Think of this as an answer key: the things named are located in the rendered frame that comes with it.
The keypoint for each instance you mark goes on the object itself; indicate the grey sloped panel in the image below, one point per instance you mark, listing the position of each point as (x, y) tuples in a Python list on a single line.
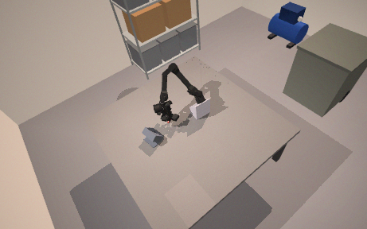
[(153, 137)]

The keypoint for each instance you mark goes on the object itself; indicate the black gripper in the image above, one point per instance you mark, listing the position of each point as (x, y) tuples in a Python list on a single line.
[(174, 117)]

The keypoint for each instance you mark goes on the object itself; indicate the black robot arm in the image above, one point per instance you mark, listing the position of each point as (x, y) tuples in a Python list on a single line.
[(162, 105)]

